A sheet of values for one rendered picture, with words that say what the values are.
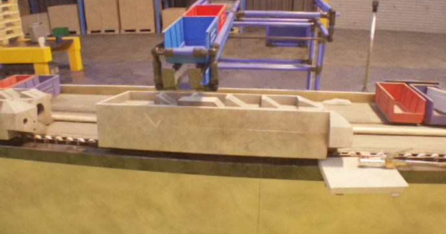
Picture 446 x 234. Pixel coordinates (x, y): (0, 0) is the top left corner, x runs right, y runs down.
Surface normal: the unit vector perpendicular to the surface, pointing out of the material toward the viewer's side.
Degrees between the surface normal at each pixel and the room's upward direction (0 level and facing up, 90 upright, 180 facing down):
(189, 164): 90
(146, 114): 80
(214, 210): 90
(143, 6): 90
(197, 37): 94
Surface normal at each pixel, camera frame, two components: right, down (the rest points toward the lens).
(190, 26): -0.12, 0.43
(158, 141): -0.12, 0.21
